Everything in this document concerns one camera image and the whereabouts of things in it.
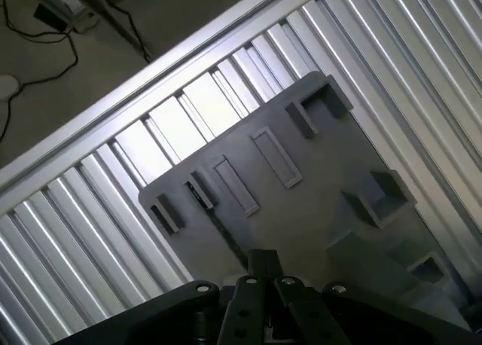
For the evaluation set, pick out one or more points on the grey plastic parts rack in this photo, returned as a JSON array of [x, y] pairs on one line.
[[301, 209]]

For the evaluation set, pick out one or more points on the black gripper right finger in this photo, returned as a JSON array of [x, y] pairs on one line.
[[301, 315]]

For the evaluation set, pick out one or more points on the black power strip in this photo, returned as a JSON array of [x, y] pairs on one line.
[[52, 16]]

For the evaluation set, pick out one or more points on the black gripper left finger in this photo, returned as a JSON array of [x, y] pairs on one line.
[[241, 315]]

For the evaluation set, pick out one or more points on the white round floor object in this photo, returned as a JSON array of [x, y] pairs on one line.
[[7, 85]]

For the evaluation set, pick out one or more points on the grey metal cabinet base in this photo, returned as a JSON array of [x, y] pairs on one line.
[[81, 10]]

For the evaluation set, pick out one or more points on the black slanted metal leg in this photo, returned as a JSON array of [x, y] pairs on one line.
[[116, 21]]

